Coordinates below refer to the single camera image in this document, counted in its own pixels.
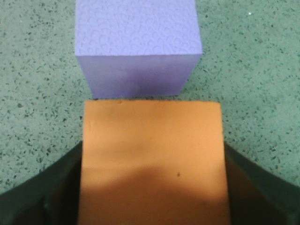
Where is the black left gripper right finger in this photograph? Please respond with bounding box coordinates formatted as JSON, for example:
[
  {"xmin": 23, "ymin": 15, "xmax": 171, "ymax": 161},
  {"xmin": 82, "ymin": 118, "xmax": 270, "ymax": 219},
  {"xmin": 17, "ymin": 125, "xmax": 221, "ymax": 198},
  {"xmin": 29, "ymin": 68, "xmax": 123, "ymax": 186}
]
[{"xmin": 225, "ymin": 144, "xmax": 300, "ymax": 225}]

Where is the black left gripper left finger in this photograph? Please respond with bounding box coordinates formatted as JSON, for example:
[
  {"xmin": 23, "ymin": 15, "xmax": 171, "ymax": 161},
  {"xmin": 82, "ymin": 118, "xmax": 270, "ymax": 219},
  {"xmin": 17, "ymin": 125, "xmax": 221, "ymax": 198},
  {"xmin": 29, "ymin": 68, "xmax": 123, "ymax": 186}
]
[{"xmin": 0, "ymin": 142, "xmax": 83, "ymax": 225}]

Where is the orange foam cube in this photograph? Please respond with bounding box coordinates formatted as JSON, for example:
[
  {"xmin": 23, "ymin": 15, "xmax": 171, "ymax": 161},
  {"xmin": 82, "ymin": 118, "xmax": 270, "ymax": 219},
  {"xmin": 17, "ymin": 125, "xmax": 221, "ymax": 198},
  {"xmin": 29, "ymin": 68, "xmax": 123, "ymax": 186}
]
[{"xmin": 78, "ymin": 100, "xmax": 231, "ymax": 225}]

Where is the purple foam cube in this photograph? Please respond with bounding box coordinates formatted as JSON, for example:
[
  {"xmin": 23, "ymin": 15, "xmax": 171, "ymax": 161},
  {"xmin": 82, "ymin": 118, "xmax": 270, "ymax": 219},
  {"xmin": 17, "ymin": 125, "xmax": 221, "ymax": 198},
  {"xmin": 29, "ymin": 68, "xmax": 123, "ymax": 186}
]
[{"xmin": 75, "ymin": 0, "xmax": 203, "ymax": 98}]

